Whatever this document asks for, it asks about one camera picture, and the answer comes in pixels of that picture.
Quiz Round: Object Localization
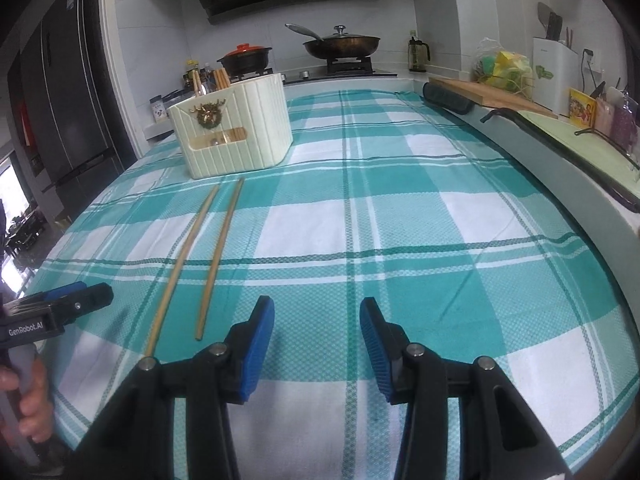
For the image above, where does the teal plaid tablecloth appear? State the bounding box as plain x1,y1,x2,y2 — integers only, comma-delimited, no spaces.
37,87,640,480

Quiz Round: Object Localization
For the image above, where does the dark grey refrigerator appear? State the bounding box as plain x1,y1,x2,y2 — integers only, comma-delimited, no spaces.
0,0,126,211

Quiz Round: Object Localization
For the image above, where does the red lidded clay pot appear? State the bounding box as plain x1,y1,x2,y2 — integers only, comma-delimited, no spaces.
216,44,273,76

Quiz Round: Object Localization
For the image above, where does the black rack rail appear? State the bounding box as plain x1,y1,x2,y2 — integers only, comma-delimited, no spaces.
480,107,640,213

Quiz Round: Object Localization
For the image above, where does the person's left hand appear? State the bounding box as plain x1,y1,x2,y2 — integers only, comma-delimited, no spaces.
0,355,53,443

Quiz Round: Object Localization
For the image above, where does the dark furniture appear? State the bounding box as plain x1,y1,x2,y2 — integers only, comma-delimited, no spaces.
0,200,51,261

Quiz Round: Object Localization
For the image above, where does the purple container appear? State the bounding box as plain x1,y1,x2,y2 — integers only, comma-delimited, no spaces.
612,102,638,142

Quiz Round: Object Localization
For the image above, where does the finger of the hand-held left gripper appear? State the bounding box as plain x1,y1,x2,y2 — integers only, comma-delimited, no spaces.
49,282,115,326
30,281,90,306

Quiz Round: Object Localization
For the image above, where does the black ribbed roll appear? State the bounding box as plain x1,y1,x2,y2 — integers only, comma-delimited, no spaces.
422,81,475,115

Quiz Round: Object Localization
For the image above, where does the yellow packet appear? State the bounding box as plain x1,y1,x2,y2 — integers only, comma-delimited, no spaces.
568,87,598,123

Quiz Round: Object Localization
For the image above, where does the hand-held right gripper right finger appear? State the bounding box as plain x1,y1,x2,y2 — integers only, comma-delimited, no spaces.
359,296,573,480

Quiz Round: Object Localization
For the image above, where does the pink container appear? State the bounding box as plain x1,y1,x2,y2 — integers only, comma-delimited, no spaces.
594,99,613,136

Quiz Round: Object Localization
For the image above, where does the black wok with lid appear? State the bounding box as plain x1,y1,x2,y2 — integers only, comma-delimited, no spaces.
285,22,382,61

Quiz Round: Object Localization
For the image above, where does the black gas stove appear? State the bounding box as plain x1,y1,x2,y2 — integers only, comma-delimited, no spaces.
280,57,401,85

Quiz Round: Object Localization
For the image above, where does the cream ribbed utensil holder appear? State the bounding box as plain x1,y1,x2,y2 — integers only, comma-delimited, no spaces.
166,72,294,180

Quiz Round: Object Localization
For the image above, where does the white knife block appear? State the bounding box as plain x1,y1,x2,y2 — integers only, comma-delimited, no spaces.
531,36,581,113

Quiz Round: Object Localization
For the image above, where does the plastic bag of sponges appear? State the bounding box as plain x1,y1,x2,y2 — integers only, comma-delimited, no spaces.
472,37,535,97

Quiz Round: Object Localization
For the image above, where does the dark glass kettle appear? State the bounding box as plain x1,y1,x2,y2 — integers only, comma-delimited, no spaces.
407,30,432,73

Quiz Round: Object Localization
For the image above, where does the wooden cutting board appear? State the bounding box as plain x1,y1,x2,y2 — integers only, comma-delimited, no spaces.
429,76,558,120

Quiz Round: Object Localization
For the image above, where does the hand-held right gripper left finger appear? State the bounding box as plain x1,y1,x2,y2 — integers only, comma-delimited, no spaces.
65,296,276,480

